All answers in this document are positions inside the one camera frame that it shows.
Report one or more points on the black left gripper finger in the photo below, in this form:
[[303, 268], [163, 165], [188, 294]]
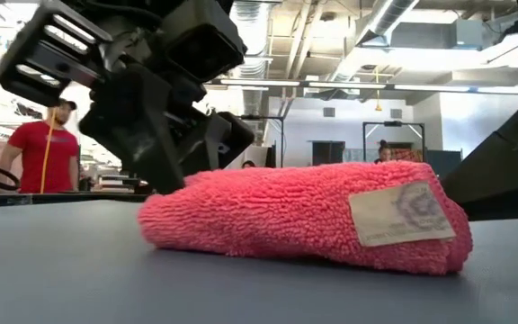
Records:
[[218, 139], [133, 135]]

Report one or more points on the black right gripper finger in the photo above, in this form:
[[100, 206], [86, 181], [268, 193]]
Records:
[[511, 180]]

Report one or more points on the pink terry towel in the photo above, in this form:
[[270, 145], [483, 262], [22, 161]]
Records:
[[263, 216]]

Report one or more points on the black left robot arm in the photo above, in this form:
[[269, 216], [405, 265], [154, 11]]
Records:
[[119, 9]]

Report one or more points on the person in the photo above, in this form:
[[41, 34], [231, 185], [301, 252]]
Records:
[[248, 164], [384, 153], [29, 153]]

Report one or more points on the ceiling light strip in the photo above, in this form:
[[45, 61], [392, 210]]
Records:
[[259, 83], [432, 87], [506, 90], [346, 85]]

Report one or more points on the blue partition panel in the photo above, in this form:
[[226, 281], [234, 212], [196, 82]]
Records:
[[443, 162]]

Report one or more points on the grey ceiling ventilation unit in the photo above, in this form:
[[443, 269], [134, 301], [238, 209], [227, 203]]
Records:
[[434, 36]]

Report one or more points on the dark cabinet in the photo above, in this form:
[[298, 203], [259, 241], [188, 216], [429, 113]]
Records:
[[328, 153]]

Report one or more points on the yellow hanging plug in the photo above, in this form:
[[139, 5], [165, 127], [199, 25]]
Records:
[[378, 107]]

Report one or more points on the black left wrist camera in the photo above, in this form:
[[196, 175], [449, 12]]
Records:
[[205, 51]]

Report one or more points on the black background rig frame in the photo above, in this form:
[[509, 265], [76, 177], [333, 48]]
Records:
[[394, 123], [282, 139]]

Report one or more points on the spiral ventilation duct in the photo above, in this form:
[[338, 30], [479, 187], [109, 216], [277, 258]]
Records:
[[252, 67]]

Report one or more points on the black table frame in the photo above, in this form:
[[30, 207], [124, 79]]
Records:
[[61, 197]]

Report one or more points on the silver ceiling duct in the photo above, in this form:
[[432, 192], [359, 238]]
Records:
[[389, 18]]

